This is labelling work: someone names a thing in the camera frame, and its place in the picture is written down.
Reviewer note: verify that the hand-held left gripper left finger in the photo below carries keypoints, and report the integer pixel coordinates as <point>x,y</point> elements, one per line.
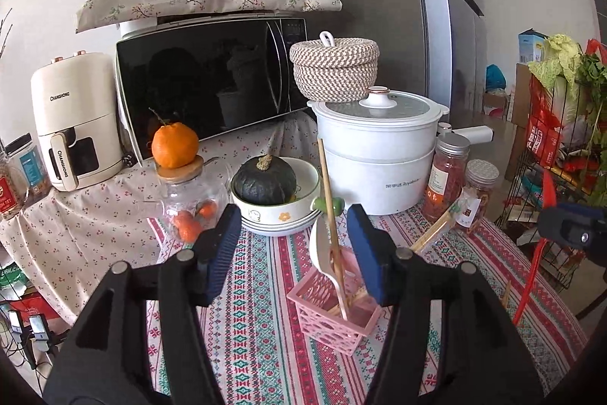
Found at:
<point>223,251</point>

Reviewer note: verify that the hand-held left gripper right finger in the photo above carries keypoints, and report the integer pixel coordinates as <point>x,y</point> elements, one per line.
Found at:
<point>367,253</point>

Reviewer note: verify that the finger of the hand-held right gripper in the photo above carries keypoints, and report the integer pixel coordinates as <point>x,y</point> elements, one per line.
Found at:
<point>569,234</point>

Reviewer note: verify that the red spoon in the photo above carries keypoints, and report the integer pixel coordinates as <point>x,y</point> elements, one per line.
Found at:
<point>550,196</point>

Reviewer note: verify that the wooden chopstick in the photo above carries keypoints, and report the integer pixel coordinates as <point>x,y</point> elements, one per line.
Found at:
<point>505,292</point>
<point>353,295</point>
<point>327,196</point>

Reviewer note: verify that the white spoon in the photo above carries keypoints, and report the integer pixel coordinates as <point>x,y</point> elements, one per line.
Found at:
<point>322,251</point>

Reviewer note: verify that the paper-wrapped chopsticks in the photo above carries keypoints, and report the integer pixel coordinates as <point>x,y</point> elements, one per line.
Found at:
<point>436,229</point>

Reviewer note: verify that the pink utensil holder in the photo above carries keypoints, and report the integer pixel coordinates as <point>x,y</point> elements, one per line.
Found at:
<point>327,324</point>

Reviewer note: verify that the small orange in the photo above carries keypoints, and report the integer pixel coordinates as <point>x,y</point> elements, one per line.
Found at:
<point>186,228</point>
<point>207,210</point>

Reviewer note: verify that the white flower-print bowl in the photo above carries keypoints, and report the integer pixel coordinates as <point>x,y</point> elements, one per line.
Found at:
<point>265,214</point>

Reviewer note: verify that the striped patterned tablecloth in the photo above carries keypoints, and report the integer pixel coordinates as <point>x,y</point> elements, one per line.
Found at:
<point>265,291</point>

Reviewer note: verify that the small green ceramic piece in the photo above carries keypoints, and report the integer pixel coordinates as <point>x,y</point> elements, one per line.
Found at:
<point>327,205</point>

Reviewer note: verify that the glass jar with wooden lid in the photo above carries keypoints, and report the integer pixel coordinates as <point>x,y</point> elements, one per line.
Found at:
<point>189,191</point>

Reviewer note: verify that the dark green pumpkin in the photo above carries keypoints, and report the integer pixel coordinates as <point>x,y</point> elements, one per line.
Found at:
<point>265,184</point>

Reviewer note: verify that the white electric pot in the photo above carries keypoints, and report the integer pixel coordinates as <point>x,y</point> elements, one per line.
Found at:
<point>379,167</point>

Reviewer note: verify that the short jar of dried snacks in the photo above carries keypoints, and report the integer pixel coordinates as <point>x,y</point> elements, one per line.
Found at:
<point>479,201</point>

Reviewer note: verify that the red plastic bag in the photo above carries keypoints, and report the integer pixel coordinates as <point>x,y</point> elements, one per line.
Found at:
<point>545,134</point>

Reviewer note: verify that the tall jar of red snacks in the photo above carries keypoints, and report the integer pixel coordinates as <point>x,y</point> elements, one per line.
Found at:
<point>443,182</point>

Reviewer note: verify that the large orange with stem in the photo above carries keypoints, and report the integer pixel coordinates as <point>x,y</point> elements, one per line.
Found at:
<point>174,146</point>

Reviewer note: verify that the small-floral white tablecloth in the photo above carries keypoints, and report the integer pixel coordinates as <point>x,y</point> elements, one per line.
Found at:
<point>95,234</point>

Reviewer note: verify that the glass pot lid white knob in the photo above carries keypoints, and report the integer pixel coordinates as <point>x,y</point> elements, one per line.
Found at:
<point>408,103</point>

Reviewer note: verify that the leafy green vegetables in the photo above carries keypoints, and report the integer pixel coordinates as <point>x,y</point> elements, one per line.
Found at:
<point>593,77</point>

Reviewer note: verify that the blue plastic bag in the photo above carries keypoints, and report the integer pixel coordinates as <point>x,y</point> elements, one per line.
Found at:
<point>495,77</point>

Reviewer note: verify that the black microwave oven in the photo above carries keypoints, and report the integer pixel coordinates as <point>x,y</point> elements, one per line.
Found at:
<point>199,77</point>

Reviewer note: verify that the napa cabbage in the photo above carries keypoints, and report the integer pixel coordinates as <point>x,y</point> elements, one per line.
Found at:
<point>559,58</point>

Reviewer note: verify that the woven lidded basket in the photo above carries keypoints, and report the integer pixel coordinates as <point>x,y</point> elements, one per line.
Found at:
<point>332,73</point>

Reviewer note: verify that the blue carton box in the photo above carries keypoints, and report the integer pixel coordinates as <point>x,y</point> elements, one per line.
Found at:
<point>529,47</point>

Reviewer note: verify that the phone on tripod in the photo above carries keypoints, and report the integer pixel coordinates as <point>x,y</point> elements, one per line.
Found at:
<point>39,331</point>
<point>16,324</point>

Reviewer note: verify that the black-lid plastic jar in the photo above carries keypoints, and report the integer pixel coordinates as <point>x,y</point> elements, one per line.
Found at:
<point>28,167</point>

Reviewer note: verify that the cream air fryer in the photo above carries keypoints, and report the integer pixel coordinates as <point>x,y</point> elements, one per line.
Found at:
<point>71,101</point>

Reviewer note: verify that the red-label glass jar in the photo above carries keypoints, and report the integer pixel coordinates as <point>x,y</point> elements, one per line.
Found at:
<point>7,196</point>

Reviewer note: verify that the bare twigs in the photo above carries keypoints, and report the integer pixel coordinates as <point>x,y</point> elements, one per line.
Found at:
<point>4,39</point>

